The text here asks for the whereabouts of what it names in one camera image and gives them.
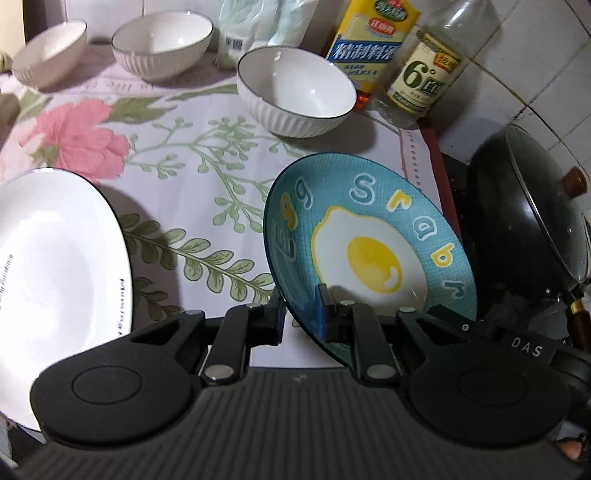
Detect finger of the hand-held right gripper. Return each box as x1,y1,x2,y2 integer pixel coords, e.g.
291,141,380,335
427,305,504,344

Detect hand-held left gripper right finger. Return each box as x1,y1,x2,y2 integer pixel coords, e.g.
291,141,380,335
315,284,465,386

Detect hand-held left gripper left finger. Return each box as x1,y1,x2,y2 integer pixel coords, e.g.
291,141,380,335
117,288,284,386

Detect blue fried egg plate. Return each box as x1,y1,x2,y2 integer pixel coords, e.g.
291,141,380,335
262,154,478,370

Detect white plate black rim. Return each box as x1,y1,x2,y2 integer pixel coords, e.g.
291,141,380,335
0,168,134,432

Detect white ribbed bowl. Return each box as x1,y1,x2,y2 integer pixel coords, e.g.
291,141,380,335
111,10,214,84
11,19,88,90
237,46,358,139

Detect person's right hand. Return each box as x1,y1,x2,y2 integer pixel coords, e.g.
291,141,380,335
556,438,585,462

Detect black wok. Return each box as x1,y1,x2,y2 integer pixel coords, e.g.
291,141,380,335
465,124,591,347

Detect floral tablecloth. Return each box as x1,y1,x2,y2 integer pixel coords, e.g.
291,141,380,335
0,41,462,370

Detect glass lid wooden knob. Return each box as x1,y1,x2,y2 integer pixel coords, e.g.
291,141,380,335
505,124,591,284

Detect clear bottle yellow cap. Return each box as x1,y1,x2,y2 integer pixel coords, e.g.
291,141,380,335
374,0,490,130

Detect yellow label amber bottle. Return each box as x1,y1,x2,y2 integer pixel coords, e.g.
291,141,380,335
325,0,423,112

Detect white plastic bag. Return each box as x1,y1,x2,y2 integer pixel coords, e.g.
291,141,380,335
217,0,278,70
259,0,319,49

